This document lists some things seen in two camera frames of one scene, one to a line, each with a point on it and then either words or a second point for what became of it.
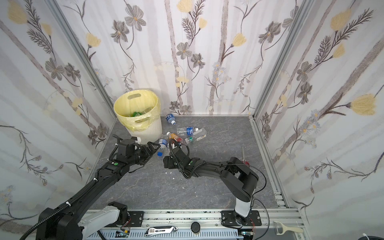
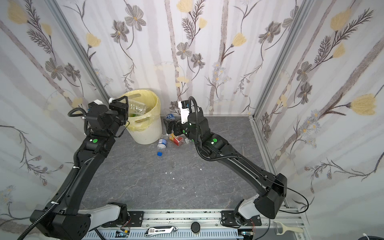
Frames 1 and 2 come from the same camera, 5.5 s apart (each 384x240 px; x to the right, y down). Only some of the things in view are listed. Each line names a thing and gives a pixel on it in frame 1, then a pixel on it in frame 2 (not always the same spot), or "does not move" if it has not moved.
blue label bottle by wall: x=171 y=119 does not move
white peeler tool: x=280 y=228 does not move
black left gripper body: x=147 y=151 -> x=120 y=106
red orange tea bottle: x=174 y=136 does not move
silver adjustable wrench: x=152 y=231 does not move
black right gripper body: x=174 y=161 -> x=173 y=127
